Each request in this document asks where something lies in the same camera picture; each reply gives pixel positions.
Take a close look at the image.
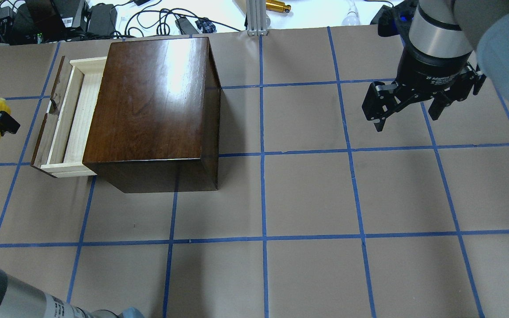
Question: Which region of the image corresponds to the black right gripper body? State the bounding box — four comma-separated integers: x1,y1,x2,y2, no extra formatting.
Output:
394,46,487,103

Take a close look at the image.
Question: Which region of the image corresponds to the wooden drawer with white handle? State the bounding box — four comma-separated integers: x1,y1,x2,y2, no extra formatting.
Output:
30,56,107,178

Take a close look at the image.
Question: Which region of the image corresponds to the dark wooden drawer cabinet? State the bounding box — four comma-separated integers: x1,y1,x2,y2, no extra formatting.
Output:
82,37,221,193

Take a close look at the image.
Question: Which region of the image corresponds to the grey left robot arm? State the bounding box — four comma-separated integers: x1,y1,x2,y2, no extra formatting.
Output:
0,98,143,318

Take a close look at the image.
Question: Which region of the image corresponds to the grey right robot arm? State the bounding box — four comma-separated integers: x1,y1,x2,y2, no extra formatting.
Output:
362,0,509,132

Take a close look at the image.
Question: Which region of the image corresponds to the yellow tool on desk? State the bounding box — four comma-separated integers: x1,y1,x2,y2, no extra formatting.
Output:
265,0,292,13

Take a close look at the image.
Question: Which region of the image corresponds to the black power adapter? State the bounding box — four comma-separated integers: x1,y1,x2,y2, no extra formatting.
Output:
87,4,117,37

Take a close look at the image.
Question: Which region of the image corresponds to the aluminium frame post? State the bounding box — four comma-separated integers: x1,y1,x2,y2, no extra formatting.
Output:
246,0,268,36

